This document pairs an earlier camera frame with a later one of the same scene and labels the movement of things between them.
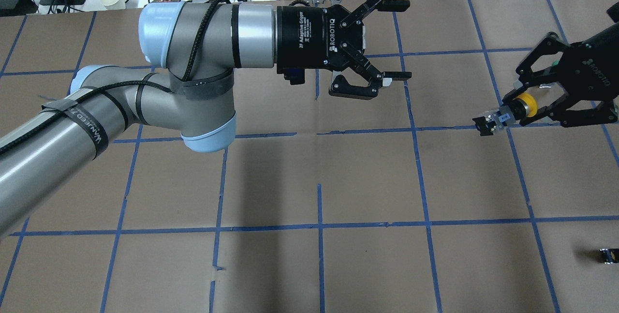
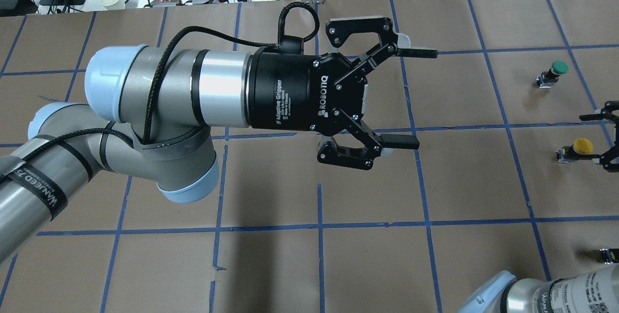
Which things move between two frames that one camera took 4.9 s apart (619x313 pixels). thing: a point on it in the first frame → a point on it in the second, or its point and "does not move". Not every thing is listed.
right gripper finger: (607, 112) → (604, 159)
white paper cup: (112, 0) does not move
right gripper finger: (551, 43) → (606, 113)
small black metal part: (610, 255) does not move
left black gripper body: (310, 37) → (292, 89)
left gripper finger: (341, 87) → (377, 145)
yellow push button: (524, 105) → (568, 153)
